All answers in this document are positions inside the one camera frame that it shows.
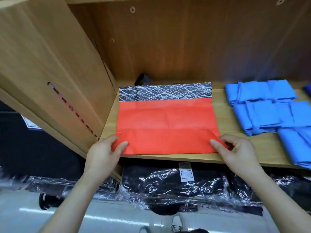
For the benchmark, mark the person's right hand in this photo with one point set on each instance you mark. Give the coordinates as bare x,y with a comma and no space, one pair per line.
240,155

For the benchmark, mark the person's left hand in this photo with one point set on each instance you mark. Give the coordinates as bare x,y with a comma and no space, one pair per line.
102,160

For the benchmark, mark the light blue non-woven bag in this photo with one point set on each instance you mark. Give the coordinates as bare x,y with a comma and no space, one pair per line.
245,92
255,116
282,89
297,148
297,114

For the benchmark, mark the wooden shelf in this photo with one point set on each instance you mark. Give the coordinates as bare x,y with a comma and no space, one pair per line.
233,46

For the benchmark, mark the person's left forearm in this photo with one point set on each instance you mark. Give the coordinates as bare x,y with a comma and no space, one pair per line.
73,206

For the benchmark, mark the person's right forearm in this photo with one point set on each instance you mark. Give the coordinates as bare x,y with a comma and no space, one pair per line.
282,201

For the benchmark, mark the person's right shoe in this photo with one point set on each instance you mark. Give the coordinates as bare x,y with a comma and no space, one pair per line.
177,223

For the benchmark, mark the black plastic-wrapped bag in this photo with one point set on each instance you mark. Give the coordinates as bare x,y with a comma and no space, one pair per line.
53,184
282,186

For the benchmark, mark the white paper tag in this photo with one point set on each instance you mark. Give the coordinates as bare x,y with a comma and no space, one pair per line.
186,172

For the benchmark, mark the black wrapped bag with tag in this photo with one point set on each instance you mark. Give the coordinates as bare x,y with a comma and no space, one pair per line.
155,189

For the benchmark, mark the white blue-edged label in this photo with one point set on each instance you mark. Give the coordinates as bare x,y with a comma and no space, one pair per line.
31,123

